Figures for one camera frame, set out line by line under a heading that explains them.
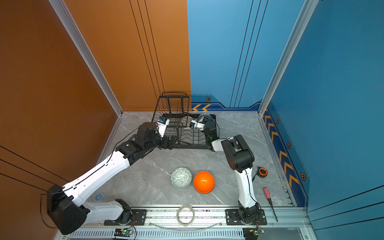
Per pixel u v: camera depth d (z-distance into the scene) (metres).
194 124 0.91
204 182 0.82
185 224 0.71
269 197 0.79
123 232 0.71
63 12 0.71
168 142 0.68
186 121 0.83
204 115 1.07
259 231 0.69
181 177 0.85
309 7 0.69
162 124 0.66
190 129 1.08
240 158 0.57
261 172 0.85
